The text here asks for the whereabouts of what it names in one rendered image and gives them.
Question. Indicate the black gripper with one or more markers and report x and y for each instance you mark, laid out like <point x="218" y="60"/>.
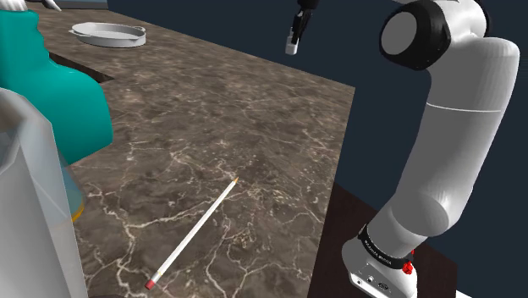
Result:
<point x="307" y="3"/>

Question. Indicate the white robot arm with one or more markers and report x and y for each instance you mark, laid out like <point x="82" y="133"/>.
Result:
<point x="462" y="136"/>

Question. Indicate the white oval baking dish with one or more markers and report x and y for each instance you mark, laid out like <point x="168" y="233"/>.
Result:
<point x="108" y="34"/>

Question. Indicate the dark brown robot stand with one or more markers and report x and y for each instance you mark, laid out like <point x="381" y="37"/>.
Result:
<point x="330" y="243"/>

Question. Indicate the white pencil with red eraser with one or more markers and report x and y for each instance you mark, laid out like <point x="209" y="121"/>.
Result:
<point x="194" y="230"/>

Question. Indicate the teal spray bottle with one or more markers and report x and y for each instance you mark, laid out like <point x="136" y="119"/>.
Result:
<point x="49" y="95"/>

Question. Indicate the clear glass with orange base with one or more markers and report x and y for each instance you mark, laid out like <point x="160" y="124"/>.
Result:
<point x="74" y="194"/>

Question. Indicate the translucent white jug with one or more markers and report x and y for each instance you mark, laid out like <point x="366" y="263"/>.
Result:
<point x="29" y="206"/>

